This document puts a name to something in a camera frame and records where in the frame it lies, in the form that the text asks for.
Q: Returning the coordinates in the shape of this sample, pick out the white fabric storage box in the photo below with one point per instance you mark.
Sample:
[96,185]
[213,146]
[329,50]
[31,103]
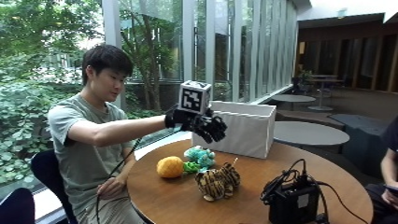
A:
[244,130]

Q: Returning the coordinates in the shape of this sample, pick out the teal plush toy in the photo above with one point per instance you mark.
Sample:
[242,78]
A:
[201,155]

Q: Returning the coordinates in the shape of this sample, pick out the white marker cube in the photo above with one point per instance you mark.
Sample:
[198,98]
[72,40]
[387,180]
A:
[193,98]

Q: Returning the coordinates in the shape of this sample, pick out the small green toy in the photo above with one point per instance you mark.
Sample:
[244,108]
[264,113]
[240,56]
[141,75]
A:
[190,167]

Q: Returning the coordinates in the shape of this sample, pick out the dark blue chair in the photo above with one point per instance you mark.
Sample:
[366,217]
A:
[49,174]
[16,207]

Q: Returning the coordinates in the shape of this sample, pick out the the person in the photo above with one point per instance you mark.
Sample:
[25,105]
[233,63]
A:
[83,146]

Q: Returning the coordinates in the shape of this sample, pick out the yellow ball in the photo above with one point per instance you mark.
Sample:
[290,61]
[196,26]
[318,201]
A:
[169,167]

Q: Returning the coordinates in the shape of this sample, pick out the striped tiger plush toy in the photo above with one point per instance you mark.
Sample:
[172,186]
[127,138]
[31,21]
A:
[216,183]

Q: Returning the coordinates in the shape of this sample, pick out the grey round table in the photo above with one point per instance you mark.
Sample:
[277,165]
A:
[310,133]
[293,98]

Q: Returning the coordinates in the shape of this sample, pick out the potted plant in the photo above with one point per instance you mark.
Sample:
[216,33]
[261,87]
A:
[306,76]

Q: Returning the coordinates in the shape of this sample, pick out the black electronics box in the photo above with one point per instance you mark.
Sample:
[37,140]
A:
[293,203]

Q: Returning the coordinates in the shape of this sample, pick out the dark grey bench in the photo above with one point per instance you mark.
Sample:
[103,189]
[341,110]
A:
[361,137]

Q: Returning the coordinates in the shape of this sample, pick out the dark phone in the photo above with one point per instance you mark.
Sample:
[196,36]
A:
[393,188]

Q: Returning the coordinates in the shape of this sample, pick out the tall round pedestal table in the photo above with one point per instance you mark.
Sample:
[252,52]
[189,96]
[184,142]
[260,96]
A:
[324,90]

